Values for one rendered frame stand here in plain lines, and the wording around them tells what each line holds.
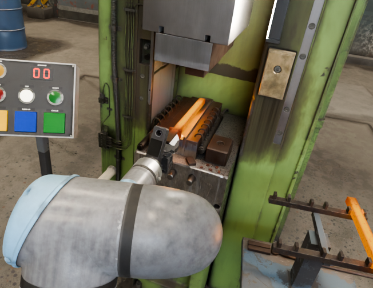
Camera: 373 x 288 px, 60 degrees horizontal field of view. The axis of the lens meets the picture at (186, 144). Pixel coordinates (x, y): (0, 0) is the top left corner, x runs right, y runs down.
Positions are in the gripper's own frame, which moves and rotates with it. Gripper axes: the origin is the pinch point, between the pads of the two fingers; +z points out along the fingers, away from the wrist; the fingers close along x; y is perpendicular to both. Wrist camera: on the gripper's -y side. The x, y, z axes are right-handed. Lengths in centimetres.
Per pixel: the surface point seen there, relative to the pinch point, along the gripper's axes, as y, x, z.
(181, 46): -29.0, -2.7, 7.9
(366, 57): 99, 182, 636
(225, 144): 6.7, 17.1, 13.5
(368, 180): 108, 129, 184
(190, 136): 5.4, 3.7, 10.5
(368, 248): 9, 66, -18
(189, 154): 11.4, 5.0, 7.3
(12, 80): -10, -60, -8
